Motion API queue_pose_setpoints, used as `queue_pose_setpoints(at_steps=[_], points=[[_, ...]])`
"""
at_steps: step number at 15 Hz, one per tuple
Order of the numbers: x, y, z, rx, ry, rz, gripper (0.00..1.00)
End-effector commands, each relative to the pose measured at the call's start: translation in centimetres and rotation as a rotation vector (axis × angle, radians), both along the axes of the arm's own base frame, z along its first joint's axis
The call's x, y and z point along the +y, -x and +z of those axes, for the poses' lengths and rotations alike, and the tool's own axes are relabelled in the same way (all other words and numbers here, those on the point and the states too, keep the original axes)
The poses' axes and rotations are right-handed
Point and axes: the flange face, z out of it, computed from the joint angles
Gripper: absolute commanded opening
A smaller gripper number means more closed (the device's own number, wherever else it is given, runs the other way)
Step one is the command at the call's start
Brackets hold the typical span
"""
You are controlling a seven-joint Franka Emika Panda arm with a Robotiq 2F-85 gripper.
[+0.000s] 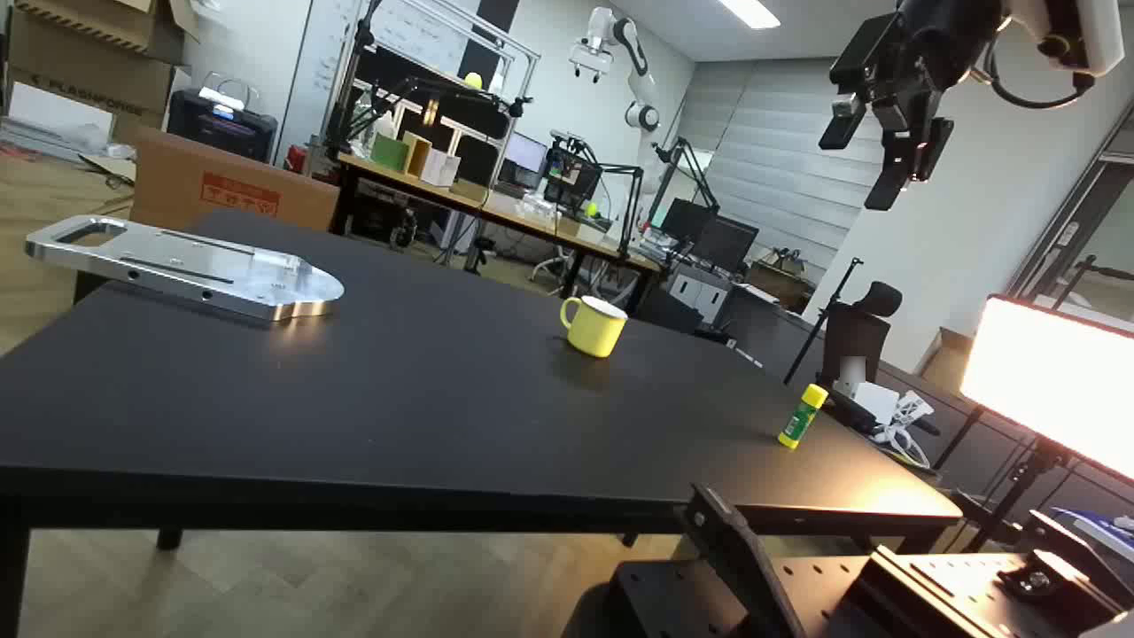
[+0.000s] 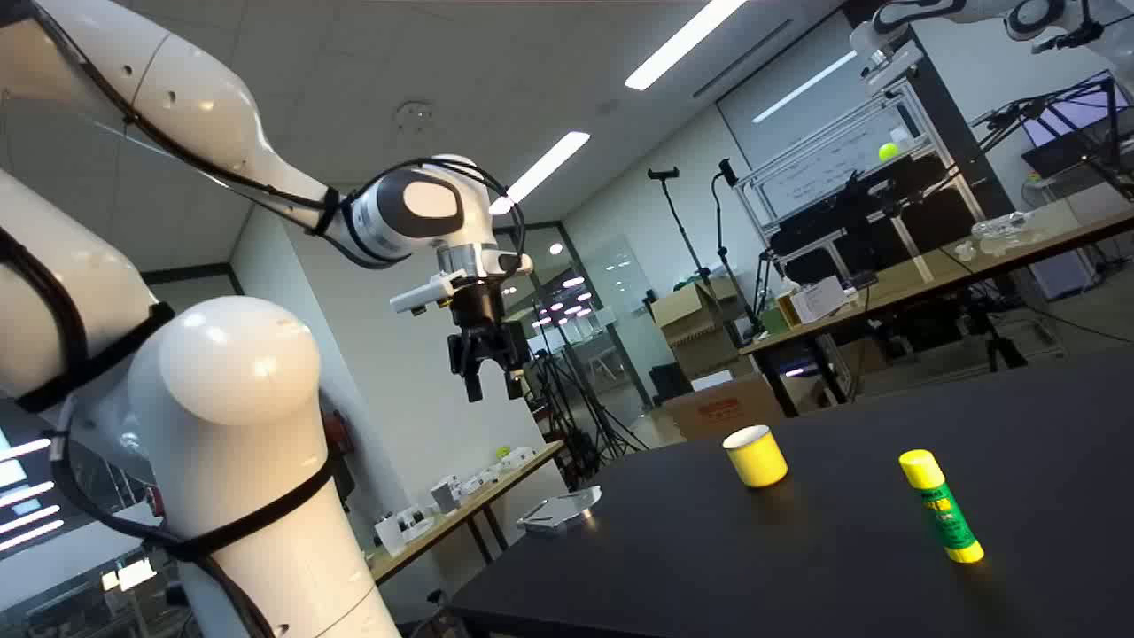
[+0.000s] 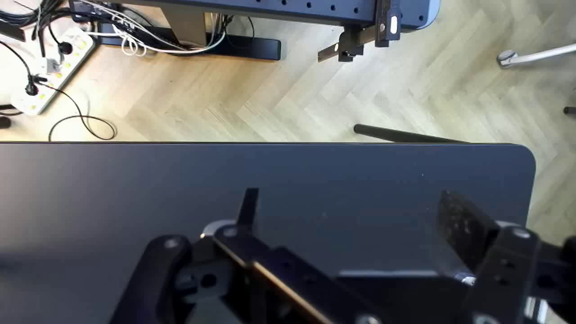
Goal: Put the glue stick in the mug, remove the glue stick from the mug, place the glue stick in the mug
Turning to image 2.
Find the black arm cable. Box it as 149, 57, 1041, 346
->
0, 223, 346, 638

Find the small white device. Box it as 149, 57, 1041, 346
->
372, 504, 437, 556

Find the silver metal plate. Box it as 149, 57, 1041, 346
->
514, 483, 605, 541

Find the yellow mug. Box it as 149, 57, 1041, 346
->
720, 422, 789, 492

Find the long ceiling light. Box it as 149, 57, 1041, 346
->
491, 126, 596, 220
620, 0, 750, 97

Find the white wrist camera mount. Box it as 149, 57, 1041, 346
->
388, 272, 462, 320

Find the narrow wooden side table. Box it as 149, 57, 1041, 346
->
366, 437, 567, 589

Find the green yellow glue stick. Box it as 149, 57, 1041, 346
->
897, 446, 990, 567

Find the black tripod stand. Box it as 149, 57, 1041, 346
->
644, 163, 715, 302

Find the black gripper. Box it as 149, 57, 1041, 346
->
444, 276, 534, 407

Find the long wooden workbench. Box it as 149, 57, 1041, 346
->
736, 204, 1134, 419

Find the black equipment on workbench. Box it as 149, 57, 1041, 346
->
767, 157, 977, 287

